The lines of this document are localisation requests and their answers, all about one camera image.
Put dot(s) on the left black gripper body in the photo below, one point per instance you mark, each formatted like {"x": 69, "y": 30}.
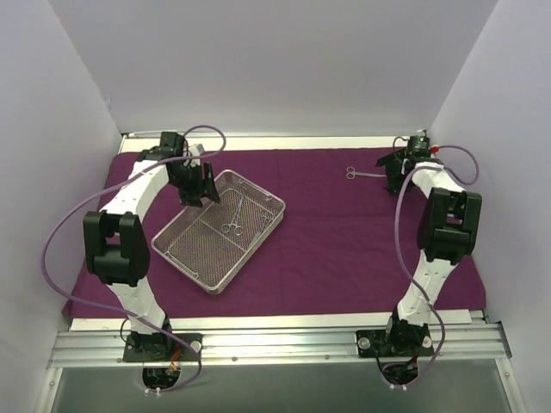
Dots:
{"x": 196, "y": 187}

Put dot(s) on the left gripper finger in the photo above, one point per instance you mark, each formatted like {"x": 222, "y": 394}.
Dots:
{"x": 209, "y": 188}
{"x": 190, "y": 200}

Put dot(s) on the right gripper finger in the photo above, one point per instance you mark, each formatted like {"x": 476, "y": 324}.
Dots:
{"x": 390, "y": 160}
{"x": 393, "y": 186}

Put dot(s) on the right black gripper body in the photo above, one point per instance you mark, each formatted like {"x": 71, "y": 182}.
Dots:
{"x": 394, "y": 163}

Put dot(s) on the steel surgical scissors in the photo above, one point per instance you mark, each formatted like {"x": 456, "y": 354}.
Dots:
{"x": 352, "y": 173}

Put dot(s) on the metal mesh tray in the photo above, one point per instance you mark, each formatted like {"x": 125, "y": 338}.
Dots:
{"x": 192, "y": 242}

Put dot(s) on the purple cloth wrap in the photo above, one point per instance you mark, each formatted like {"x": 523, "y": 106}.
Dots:
{"x": 332, "y": 253}

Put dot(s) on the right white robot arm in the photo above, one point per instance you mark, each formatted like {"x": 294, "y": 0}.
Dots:
{"x": 446, "y": 233}

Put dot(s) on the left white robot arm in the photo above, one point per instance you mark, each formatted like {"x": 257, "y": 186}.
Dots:
{"x": 116, "y": 248}

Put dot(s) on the steel forceps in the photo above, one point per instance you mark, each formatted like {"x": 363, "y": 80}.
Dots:
{"x": 232, "y": 225}

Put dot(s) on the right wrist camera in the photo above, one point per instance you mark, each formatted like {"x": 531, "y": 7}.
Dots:
{"x": 420, "y": 146}

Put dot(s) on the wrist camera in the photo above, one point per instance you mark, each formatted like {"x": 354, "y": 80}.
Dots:
{"x": 420, "y": 146}
{"x": 174, "y": 144}

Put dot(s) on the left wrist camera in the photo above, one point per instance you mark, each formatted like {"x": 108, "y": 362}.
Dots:
{"x": 174, "y": 144}

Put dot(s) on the right side aluminium rail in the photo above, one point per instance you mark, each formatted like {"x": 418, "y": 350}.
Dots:
{"x": 464, "y": 296}

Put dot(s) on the aluminium rail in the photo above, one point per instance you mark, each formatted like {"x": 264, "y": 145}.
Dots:
{"x": 274, "y": 347}
{"x": 464, "y": 296}

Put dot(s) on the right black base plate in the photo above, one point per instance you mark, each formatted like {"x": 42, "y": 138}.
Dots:
{"x": 372, "y": 343}

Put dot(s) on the front aluminium rail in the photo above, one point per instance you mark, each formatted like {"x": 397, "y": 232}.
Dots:
{"x": 274, "y": 347}

